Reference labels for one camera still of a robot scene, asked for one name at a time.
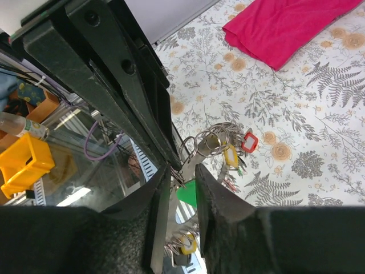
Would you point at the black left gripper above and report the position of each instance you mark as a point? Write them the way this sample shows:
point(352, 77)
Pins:
point(97, 50)

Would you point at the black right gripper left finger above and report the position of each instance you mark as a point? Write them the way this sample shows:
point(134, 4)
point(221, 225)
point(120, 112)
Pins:
point(127, 237)

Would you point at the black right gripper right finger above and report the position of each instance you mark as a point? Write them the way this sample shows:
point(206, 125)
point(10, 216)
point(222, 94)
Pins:
point(237, 237)

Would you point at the green tagged key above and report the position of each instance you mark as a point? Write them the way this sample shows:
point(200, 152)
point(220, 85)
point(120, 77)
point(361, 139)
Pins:
point(187, 193)

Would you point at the wooden tray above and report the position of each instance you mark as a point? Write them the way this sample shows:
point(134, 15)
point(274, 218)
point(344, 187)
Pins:
point(37, 112)

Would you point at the clear plastic bottle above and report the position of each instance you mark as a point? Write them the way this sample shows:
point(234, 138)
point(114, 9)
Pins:
point(18, 126)

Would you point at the orange plastic box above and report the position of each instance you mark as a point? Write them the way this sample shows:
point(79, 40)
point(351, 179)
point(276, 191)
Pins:
point(24, 163)

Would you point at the floral table mat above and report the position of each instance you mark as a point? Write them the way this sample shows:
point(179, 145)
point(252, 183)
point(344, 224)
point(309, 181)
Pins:
point(308, 116)

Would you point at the red folded cloth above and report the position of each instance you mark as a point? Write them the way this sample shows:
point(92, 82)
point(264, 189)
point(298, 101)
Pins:
point(273, 31)

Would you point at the white slotted cable duct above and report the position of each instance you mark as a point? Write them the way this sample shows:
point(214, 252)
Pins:
point(147, 167)

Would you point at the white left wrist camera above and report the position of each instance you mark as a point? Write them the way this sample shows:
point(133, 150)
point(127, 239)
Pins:
point(17, 13)

